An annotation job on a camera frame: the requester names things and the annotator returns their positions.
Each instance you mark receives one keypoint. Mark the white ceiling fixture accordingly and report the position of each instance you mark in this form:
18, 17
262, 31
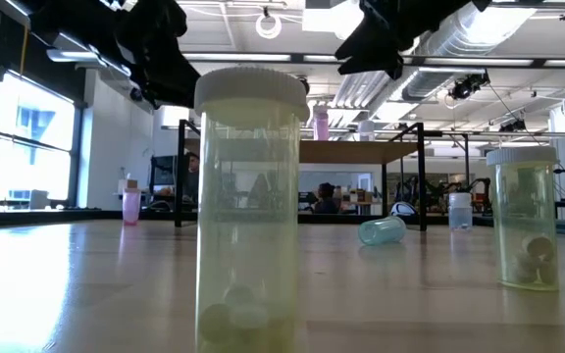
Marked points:
322, 15

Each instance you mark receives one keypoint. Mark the pink medicine bottle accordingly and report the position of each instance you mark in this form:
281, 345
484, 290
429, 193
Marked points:
321, 125
131, 208

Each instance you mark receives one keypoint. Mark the black computer monitor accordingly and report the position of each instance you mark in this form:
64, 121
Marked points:
162, 174

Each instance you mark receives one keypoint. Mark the black ceiling device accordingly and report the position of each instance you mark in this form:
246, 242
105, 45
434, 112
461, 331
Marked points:
513, 125

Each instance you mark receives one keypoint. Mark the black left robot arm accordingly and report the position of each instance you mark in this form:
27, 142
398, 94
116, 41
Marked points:
81, 24

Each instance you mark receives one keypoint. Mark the black aluminium table frame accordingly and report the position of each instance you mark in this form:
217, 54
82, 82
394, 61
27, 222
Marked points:
42, 217

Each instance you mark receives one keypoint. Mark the black and white ball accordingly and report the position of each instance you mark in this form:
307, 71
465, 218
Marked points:
402, 209

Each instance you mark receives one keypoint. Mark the black metal rack frame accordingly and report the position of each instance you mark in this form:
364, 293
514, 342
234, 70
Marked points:
467, 162

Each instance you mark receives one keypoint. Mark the green medicine bottle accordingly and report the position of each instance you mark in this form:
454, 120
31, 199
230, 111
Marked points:
380, 231

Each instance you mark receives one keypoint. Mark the black ceiling camera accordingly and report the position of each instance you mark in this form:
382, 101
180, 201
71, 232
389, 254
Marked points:
306, 85
469, 85

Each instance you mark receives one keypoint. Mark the silver ventilation duct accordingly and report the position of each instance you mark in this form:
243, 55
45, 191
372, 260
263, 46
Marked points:
474, 34

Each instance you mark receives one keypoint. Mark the person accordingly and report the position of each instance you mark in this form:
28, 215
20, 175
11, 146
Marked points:
325, 192
192, 169

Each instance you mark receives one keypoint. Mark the tall yellow medicine bottle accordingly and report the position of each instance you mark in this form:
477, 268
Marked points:
248, 196

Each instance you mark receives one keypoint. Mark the small cardboard box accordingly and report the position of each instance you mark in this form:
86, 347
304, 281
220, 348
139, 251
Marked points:
128, 184

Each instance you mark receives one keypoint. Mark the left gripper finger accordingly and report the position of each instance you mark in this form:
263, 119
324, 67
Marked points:
184, 83
155, 88

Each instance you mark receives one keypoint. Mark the wooden shelf black frame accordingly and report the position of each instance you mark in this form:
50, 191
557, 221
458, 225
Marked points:
351, 152

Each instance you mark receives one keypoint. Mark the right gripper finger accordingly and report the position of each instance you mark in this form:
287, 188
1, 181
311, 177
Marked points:
375, 41
380, 67

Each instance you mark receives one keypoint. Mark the large window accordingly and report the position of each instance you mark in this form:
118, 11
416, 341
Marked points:
32, 147

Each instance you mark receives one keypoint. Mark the pink-base vial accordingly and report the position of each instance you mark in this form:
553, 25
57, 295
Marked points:
365, 130

